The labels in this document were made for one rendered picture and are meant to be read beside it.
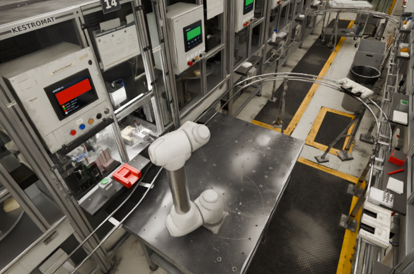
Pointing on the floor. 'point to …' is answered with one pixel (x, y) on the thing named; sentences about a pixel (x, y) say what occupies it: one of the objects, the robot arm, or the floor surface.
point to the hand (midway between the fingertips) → (146, 135)
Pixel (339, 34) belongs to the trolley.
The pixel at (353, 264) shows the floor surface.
